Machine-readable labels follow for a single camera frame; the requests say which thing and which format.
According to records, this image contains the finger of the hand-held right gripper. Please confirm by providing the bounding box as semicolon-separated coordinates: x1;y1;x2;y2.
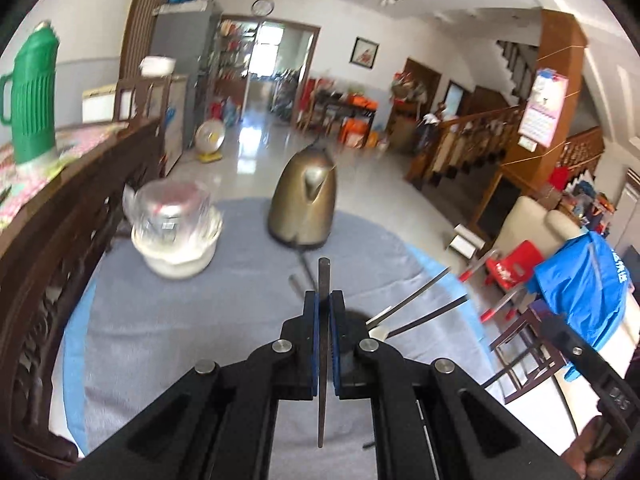
541;314;637;414

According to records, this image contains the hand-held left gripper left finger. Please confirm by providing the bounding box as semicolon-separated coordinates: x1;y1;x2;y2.
64;290;321;480

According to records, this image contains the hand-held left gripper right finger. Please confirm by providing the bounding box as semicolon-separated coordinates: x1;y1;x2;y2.
330;290;572;480

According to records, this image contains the person's right hand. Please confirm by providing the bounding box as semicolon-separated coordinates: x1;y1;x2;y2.
561;416;627;480

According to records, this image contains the dark wooden stool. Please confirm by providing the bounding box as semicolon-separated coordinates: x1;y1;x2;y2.
481;299;572;407

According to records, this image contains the blue cloth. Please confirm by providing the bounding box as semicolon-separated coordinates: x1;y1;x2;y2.
524;229;640;357

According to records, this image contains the grey tablecloth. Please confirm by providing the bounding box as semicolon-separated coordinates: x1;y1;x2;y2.
82;199;501;480

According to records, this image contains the red plastic chair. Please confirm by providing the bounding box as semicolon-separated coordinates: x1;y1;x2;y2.
458;239;546;324

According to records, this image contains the brass electric kettle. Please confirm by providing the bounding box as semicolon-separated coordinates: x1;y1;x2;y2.
267;142;339;249

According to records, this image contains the beige sofa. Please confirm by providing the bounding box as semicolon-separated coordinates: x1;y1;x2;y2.
492;194;584;262

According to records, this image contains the white step stool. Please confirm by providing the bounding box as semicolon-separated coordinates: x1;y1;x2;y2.
443;223;485;260

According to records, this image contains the plastic-bagged metal bowl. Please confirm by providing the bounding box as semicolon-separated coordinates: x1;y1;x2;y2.
122;179;214;257

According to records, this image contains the white floor fan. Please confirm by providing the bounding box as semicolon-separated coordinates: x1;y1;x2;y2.
194;118;226;164

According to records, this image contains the blue tablecloth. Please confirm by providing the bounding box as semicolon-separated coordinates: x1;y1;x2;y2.
61;195;481;456

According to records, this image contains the dark wooden side table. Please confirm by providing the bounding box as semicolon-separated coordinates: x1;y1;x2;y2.
299;94;382;149

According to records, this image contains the wooden stair railing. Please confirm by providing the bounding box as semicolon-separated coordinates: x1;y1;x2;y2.
406;104;606;192

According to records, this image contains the wooden pillar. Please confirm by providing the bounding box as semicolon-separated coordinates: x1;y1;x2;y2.
501;7;589;197

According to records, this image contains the wooden chair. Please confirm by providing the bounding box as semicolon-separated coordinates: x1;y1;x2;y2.
113;77;167;122

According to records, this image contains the grey refrigerator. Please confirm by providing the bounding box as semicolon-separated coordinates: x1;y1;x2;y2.
149;2;224;147

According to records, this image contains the white rice cooker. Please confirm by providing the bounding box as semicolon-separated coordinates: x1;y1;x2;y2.
138;55;177;77

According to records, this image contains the white chest freezer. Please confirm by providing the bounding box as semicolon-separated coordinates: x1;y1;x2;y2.
82;73;191;177

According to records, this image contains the green thermos jug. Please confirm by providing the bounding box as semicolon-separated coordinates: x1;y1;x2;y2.
0;19;64;166

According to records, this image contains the pink wall calendar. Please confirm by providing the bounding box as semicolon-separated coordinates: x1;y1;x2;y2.
517;70;570;147

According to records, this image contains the framed wall picture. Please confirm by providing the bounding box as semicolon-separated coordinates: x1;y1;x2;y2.
348;36;379;69

